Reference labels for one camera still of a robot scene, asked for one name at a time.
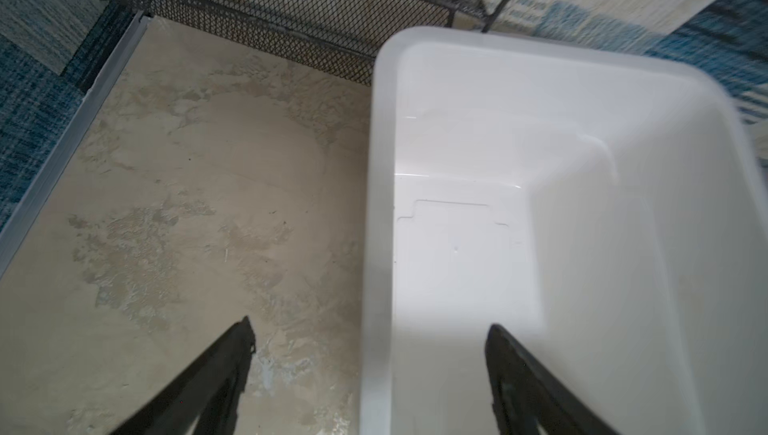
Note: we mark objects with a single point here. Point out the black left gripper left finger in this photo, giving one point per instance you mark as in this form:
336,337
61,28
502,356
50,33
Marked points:
203,398

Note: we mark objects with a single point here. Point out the white plastic bin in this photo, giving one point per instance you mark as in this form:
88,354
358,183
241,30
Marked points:
606,209

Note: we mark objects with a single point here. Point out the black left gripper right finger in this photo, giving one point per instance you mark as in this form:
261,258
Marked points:
527,398

